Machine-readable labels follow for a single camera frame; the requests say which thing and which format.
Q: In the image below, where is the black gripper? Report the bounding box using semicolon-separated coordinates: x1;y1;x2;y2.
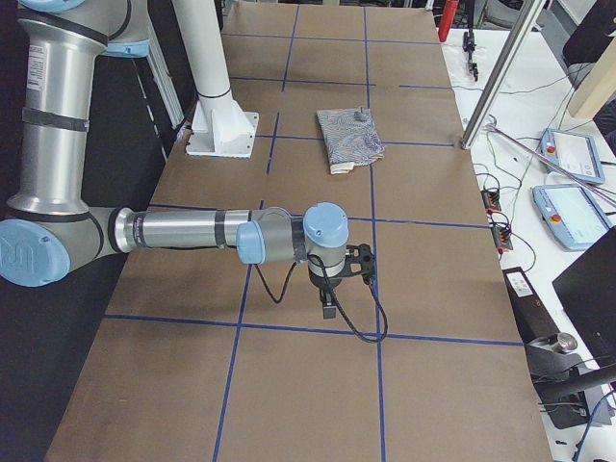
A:
308;259;356;320

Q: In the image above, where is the blue white striped polo shirt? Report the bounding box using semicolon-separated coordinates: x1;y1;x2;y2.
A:
317;107;385;174

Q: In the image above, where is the black box with label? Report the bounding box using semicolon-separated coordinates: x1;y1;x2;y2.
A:
502;267;559;344

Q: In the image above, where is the blue teach pendant near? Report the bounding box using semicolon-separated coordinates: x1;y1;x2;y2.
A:
531;184;612;251

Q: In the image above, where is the blue teach pendant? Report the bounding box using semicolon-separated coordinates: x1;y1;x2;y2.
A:
540;128;605;185
531;184;612;251

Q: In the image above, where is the black monitor corner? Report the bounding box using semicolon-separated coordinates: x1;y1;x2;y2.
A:
552;227;616;360

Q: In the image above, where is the blue teach pendant far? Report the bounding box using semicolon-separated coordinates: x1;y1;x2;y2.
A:
540;128;605;185

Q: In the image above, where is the black tripod stick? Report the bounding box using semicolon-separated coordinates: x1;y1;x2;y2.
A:
462;0;478;82

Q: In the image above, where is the white reacher grabber stick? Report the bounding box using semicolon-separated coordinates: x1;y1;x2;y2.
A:
483;115;615;206

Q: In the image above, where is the red cylinder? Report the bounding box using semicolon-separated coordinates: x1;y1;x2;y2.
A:
438;0;459;42

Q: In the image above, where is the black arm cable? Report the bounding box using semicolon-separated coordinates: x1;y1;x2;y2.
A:
253;254;389;344

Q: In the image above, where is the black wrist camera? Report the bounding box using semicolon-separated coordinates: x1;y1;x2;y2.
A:
345;244;375;285

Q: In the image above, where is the white pedestal column base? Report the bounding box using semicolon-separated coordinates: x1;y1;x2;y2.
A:
172;0;259;158

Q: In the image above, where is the aluminium frame post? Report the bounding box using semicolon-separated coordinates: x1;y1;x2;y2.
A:
460;0;545;149

